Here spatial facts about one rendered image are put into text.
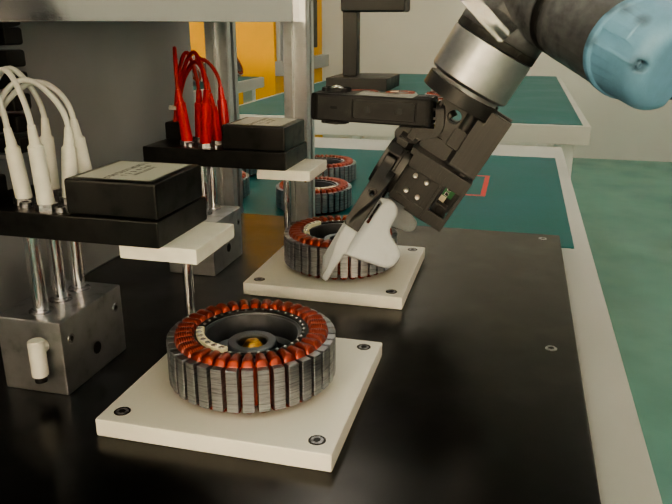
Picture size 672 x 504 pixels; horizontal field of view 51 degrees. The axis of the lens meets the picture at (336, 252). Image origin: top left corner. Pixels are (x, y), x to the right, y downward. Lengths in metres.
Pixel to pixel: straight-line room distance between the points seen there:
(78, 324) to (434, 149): 0.34
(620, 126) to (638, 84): 5.29
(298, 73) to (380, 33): 4.98
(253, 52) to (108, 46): 3.39
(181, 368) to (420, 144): 0.31
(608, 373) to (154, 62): 0.59
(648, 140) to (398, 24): 2.12
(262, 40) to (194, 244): 3.71
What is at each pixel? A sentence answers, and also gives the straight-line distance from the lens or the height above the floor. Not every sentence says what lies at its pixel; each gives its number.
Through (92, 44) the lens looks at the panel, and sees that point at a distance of 0.75.
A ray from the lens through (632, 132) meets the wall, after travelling 5.84.
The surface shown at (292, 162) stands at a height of 0.88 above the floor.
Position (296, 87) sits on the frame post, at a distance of 0.87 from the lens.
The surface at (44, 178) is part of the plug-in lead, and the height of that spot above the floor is 0.92.
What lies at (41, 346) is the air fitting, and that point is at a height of 0.81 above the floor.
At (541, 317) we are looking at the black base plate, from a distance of 0.63.
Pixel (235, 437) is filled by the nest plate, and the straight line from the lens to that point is 0.42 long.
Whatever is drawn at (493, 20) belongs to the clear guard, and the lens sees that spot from 0.25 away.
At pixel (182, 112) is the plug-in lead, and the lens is 0.70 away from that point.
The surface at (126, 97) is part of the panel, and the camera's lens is 0.80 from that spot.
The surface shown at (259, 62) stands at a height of 0.79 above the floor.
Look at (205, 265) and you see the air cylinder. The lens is 0.71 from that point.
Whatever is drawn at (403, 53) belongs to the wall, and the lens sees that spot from 5.80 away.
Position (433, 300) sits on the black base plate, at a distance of 0.65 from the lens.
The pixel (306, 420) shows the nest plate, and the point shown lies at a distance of 0.44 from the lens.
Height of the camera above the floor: 1.01
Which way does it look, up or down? 18 degrees down
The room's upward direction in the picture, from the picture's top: straight up
